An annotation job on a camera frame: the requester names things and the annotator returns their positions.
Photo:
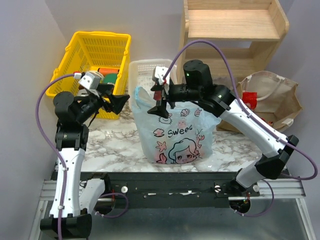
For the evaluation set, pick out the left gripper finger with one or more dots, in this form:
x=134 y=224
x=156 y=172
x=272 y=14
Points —
x=105 y=88
x=116 y=103

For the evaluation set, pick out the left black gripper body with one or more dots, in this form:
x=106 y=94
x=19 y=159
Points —
x=107 y=99

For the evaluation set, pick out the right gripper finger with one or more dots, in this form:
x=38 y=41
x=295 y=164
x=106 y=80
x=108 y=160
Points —
x=158 y=86
x=160 y=109

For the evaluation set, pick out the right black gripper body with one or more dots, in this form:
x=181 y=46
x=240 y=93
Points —
x=163 y=94

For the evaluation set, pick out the light blue plastic bag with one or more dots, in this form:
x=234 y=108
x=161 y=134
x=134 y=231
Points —
x=187 y=135

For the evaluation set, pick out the brown burlap tote bag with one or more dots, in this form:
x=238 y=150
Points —
x=276 y=98

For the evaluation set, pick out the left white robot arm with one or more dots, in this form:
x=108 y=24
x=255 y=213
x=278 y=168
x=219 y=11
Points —
x=70 y=216

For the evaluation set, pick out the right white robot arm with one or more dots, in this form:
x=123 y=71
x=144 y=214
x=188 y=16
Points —
x=220 y=101

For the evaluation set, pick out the green brown-lid jar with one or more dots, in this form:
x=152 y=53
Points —
x=110 y=78

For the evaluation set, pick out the white brown-lid jar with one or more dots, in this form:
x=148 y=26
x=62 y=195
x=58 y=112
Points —
x=101 y=76

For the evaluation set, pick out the white plastic tray basket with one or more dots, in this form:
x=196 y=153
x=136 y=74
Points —
x=140 y=74

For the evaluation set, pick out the yellow plastic shopping basket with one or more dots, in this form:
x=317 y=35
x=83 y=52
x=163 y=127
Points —
x=91 y=50

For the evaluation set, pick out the wooden shelf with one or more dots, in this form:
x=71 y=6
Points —
x=249 y=32

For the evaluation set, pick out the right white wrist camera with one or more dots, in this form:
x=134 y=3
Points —
x=159 y=75

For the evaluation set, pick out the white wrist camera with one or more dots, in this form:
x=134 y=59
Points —
x=89 y=81
x=159 y=75

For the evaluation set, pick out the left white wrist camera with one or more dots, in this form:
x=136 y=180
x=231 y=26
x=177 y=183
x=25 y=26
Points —
x=89 y=81

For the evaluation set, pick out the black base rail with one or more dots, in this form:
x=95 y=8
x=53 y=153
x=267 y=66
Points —
x=189 y=189

